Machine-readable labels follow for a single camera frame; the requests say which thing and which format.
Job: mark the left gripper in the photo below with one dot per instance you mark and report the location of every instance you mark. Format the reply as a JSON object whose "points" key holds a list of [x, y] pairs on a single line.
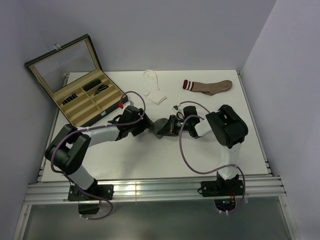
{"points": [[145, 123]]}

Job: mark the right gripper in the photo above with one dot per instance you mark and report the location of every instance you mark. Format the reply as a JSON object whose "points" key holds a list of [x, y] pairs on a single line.
{"points": [[170, 129]]}

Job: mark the grey sock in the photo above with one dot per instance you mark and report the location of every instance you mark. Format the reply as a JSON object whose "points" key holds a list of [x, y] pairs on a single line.
{"points": [[158, 125]]}

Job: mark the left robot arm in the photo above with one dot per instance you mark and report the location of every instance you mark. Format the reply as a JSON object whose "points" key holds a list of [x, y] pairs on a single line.
{"points": [[68, 149]]}

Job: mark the white sock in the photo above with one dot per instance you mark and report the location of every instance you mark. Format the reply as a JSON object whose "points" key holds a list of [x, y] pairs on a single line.
{"points": [[153, 92]]}

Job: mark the striped rolled sock right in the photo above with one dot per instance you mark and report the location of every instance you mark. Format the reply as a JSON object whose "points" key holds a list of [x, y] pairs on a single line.
{"points": [[100, 89]]}

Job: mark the striped rolled sock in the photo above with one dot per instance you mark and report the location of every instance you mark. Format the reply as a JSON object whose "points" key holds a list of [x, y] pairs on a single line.
{"points": [[69, 99], [100, 89]]}

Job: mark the black rolled sock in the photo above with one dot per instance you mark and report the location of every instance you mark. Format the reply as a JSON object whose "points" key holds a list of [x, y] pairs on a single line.
{"points": [[91, 85]]}

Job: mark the tan sock with red cuff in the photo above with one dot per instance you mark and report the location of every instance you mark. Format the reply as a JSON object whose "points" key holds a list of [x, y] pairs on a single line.
{"points": [[209, 89]]}

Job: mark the striped rolled sock left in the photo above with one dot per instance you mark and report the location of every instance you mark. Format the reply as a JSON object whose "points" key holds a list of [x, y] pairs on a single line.
{"points": [[69, 99]]}

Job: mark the black compartment storage box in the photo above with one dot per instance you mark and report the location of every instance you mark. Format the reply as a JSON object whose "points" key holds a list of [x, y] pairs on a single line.
{"points": [[64, 71]]}

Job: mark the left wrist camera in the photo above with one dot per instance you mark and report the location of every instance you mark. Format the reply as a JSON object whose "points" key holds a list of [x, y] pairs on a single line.
{"points": [[131, 112]]}

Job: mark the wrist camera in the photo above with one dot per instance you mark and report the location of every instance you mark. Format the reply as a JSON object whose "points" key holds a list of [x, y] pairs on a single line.
{"points": [[131, 112], [187, 111]]}

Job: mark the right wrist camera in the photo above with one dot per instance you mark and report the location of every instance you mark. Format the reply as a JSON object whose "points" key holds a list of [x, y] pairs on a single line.
{"points": [[187, 111]]}

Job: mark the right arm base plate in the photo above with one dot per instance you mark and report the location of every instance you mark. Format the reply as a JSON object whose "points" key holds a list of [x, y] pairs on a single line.
{"points": [[221, 188]]}

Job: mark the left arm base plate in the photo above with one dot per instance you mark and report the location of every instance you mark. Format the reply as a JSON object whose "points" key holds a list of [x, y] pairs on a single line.
{"points": [[99, 192]]}

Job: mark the aluminium frame rail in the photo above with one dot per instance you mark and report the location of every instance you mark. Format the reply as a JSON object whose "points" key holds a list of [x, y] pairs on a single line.
{"points": [[175, 189]]}

